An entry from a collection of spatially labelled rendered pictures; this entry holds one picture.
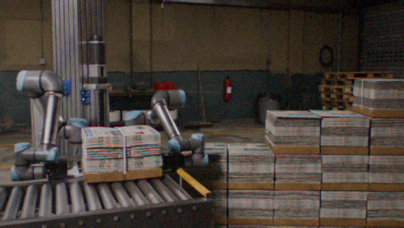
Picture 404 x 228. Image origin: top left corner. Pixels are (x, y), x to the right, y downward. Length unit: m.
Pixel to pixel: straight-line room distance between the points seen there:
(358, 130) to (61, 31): 2.00
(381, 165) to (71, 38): 2.12
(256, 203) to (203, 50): 7.17
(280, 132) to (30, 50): 7.03
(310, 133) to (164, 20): 7.06
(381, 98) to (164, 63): 7.03
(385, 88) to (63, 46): 2.05
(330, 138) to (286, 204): 0.49
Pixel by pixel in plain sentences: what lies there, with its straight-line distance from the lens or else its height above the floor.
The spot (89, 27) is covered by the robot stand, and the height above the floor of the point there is 1.63.
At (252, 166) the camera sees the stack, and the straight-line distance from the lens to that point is 2.51.
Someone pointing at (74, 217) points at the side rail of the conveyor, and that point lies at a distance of 1.61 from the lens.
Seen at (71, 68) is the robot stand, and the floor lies 1.36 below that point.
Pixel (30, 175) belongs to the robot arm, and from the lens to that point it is 2.19.
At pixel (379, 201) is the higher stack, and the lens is 2.74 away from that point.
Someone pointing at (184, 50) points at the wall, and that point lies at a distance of 9.31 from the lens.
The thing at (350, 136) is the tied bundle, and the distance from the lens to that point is 2.58.
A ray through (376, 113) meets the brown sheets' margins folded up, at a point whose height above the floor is 1.09.
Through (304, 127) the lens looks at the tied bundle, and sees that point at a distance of 2.51.
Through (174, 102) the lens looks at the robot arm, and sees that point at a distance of 2.51.
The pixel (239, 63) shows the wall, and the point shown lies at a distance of 9.82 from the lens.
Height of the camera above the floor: 1.35
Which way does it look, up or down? 6 degrees down
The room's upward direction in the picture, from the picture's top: straight up
